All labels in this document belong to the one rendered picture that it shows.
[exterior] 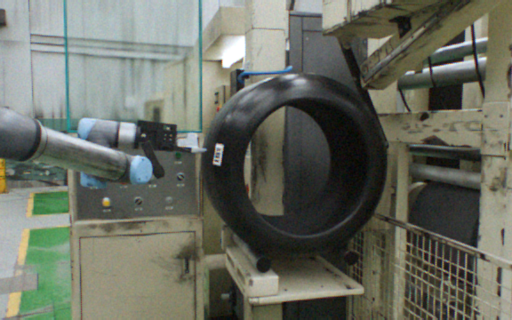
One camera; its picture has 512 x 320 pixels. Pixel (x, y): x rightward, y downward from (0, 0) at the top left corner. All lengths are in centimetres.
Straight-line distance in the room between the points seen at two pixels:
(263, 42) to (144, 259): 103
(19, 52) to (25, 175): 242
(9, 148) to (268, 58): 99
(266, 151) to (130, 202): 67
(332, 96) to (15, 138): 84
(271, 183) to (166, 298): 73
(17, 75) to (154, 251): 840
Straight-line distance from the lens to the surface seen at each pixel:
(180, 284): 207
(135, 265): 203
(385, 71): 160
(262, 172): 167
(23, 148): 101
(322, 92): 135
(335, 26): 165
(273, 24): 171
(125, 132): 133
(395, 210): 187
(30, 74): 1016
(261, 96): 130
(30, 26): 1037
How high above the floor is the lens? 131
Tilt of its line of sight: 5 degrees down
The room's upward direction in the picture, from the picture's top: straight up
